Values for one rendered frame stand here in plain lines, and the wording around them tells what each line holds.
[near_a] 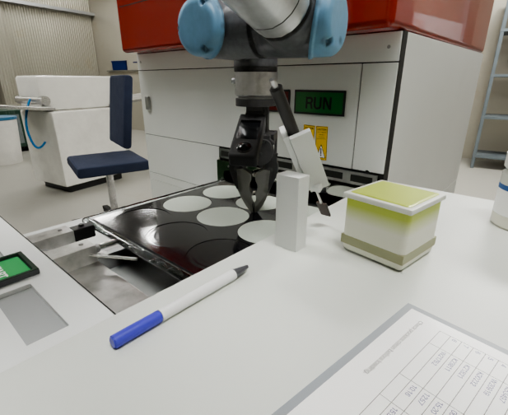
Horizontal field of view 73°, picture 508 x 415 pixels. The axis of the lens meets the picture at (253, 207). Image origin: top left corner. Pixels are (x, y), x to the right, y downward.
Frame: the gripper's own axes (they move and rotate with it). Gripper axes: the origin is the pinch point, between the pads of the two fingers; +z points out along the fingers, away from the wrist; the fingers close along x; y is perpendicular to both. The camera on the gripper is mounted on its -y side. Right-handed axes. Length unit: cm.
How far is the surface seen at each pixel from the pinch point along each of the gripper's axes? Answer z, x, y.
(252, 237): 1.3, -1.7, -10.6
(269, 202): 1.2, -2.3, 6.5
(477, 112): 21, -249, 520
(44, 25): -136, 576, 678
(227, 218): 1.3, 4.4, -3.3
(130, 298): 3.3, 11.3, -27.1
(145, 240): 1.3, 15.2, -14.6
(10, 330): -4.7, 11.6, -42.9
